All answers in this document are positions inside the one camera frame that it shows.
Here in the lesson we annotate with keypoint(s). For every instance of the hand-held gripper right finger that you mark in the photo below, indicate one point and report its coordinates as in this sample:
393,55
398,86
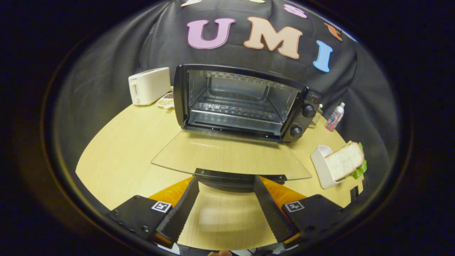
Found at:
272,213

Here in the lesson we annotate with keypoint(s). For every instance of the white pop-up toaster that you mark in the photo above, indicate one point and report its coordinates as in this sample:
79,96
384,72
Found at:
149,85

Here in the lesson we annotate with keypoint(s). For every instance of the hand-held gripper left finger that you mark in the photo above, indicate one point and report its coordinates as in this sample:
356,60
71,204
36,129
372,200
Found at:
179,213

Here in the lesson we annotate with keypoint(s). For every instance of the black backdrop cloth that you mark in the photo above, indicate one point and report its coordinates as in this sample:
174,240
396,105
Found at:
170,53

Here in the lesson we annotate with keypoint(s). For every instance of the white bread lettuce sandwich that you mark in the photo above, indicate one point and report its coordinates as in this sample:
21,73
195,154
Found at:
343,161

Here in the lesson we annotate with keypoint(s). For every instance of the white plastic tray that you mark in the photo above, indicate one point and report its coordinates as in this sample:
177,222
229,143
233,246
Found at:
320,163

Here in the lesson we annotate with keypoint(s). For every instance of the white pink-label bottle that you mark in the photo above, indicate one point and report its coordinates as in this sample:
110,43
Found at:
335,119

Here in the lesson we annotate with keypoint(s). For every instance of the patterned snack packet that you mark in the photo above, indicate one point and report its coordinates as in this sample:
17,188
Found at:
166,100

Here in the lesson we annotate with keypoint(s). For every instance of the black toaster oven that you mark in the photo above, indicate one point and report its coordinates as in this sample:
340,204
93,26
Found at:
234,103

